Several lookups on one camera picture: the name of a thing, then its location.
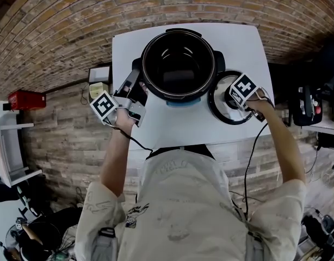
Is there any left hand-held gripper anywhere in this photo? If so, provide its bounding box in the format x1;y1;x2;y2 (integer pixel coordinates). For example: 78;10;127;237
89;69;149;129

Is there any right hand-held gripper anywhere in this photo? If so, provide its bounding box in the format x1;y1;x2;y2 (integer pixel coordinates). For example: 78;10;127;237
228;73;276;122

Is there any black pressure cooker body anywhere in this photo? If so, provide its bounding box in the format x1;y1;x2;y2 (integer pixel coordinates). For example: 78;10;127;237
132;28;226;109

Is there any person's left forearm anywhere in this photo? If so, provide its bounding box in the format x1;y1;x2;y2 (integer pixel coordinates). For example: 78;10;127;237
100;126;135;198

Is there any person's right forearm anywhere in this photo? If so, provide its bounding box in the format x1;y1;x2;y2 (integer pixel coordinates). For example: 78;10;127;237
253;106;306;184

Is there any person's right hand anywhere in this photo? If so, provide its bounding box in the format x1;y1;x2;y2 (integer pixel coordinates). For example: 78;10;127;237
249;95;274;111

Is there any person's left hand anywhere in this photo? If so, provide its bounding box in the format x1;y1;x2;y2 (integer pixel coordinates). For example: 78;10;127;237
114;109;138;130

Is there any black box white lining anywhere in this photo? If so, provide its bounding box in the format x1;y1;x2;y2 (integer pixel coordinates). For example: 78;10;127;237
88;65;112;85

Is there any cream plastic container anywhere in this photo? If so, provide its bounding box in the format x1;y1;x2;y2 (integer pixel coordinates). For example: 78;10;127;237
88;82;104;99

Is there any black open tool bag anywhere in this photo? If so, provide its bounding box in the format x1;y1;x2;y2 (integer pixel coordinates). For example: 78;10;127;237
288;85;324;127

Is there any red box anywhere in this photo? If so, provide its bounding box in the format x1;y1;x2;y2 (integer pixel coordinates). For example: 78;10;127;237
8;90;47;111

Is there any person's beige shirt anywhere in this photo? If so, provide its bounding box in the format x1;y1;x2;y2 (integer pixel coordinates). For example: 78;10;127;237
74;148;306;261

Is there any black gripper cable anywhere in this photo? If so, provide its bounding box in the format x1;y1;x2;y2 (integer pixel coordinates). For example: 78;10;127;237
112;125;154;154
243;121;268;218

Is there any white shelf frame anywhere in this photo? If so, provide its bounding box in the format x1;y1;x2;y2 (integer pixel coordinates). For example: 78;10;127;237
0;101;43;188

